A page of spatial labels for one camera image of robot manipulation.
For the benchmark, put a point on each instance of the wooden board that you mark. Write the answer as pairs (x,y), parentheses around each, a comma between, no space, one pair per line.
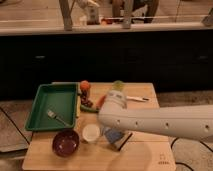
(143,152)

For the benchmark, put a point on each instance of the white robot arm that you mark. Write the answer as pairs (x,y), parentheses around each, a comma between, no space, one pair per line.
(189,122)

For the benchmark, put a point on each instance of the green plastic tray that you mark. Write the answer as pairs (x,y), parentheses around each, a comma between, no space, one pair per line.
(61,99)

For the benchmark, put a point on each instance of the white paper cup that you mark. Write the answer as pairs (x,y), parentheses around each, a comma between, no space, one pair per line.
(91,133)

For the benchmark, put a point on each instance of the green cup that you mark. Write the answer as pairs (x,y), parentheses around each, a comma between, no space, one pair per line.
(118,85)

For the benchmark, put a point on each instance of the green vegetable toy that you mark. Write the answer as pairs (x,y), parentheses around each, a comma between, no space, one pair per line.
(88,109)

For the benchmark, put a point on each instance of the metal fork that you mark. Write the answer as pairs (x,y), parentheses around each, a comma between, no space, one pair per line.
(53,115)

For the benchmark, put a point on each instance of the orange ball toy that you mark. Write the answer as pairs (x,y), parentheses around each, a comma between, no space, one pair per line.
(85,85)

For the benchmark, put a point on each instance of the black and tan eraser block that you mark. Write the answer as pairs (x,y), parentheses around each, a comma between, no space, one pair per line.
(120,143)

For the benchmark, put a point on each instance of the dark red bowl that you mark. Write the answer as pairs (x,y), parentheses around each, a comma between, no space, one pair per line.
(65,143)

